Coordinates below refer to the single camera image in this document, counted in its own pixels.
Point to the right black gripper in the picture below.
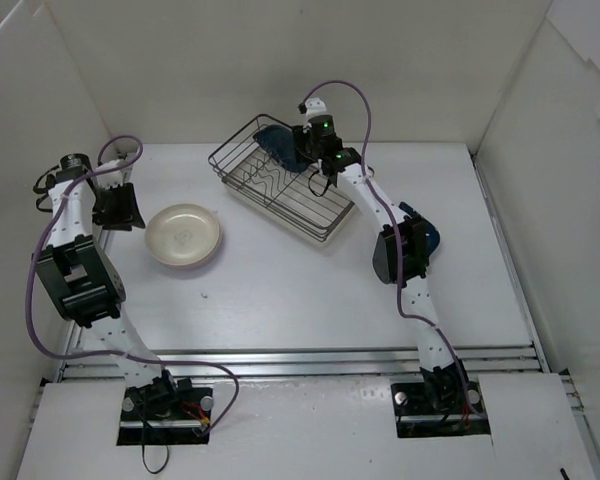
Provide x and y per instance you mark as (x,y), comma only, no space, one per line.
(300,145)

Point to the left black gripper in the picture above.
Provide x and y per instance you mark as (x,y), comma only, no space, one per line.
(116,208)

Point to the black wire dish rack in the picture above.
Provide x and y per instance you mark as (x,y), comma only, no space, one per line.
(301,202)

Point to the blue shell-shaped plate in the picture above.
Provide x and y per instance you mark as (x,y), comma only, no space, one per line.
(432,235)

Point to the pink plate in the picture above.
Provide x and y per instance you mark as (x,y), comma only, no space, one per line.
(184,252)

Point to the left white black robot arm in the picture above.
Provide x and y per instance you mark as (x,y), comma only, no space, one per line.
(80,279)

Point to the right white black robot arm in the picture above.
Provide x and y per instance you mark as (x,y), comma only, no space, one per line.
(404,243)

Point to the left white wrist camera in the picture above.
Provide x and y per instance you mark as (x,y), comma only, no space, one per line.
(111,174)

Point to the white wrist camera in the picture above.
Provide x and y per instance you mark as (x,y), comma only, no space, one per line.
(111,174)
(312,107)

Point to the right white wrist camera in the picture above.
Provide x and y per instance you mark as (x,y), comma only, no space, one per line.
(312,107)

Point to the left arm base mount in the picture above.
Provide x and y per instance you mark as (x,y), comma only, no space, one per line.
(183,423)

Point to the aluminium front rail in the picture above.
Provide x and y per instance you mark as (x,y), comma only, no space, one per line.
(256,364)

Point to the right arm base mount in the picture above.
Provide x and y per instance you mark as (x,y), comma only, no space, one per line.
(417,418)

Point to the aluminium right rail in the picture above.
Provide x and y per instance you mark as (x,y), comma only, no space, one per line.
(566,379)

